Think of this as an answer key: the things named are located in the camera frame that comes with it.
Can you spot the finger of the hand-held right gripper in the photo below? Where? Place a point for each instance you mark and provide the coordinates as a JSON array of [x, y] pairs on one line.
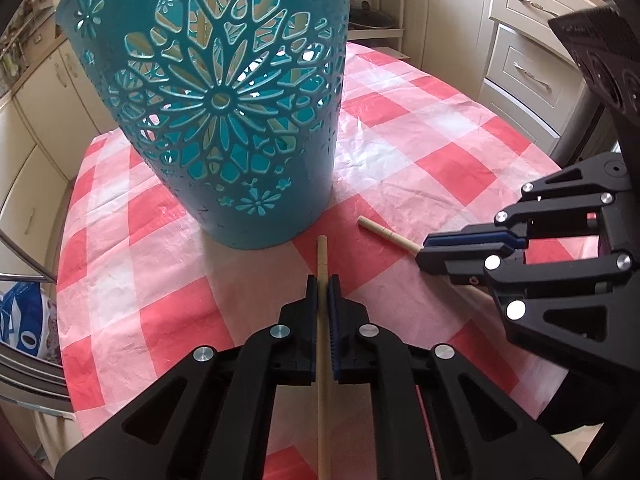
[[475, 239], [460, 262]]

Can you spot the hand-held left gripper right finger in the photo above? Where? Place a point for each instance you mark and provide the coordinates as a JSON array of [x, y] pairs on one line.
[[334, 320]]

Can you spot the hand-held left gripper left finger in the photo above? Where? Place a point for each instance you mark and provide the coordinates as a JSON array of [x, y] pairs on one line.
[[313, 320]]

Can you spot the wooden chopstick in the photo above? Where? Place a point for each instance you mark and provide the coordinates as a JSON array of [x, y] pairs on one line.
[[390, 235], [322, 260]]

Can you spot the teal cutout plastic basket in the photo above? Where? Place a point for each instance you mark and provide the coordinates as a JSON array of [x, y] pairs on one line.
[[280, 210]]

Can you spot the cream drawer cabinet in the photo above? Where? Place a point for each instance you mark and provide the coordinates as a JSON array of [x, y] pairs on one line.
[[530, 35]]

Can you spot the red white checkered tablecloth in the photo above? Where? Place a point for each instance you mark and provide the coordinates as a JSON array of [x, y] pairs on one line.
[[425, 170]]

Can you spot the cream cupboard doors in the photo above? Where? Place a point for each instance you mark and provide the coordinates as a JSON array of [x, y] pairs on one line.
[[450, 20]]

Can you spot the white shelf rack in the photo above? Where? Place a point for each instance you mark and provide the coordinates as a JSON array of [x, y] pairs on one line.
[[380, 35]]

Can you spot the dark pan with lid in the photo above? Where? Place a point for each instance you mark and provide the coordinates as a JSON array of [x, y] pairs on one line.
[[372, 19]]

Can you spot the blue white plastic bag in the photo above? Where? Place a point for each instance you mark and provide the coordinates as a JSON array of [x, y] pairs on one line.
[[22, 320]]

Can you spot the cream kitchen base cabinet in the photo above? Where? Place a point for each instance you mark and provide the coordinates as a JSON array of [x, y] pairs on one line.
[[45, 135]]

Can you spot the chrome metal tube frame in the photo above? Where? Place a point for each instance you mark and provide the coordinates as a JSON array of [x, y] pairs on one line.
[[30, 280]]

